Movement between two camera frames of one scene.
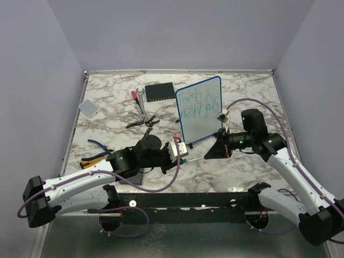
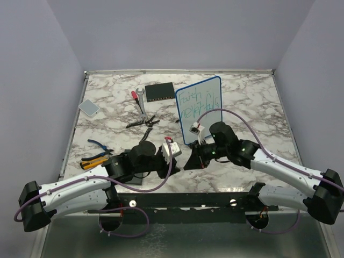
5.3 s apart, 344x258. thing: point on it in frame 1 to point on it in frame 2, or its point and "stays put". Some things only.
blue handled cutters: [106, 152] stays put
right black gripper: [219, 149] to [197, 161]
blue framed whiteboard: [199, 105] stays put
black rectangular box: [135, 178] stays put
